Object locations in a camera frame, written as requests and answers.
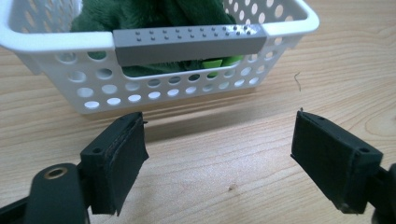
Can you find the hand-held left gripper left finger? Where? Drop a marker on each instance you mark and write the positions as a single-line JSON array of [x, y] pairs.
[[115, 158]]

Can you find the dark green plush toy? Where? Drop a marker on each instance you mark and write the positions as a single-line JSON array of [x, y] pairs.
[[149, 12]]

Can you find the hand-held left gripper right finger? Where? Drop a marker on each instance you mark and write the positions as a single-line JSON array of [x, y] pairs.
[[333, 161]]

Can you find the white perforated plastic basket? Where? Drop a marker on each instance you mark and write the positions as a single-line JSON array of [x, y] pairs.
[[93, 62]]

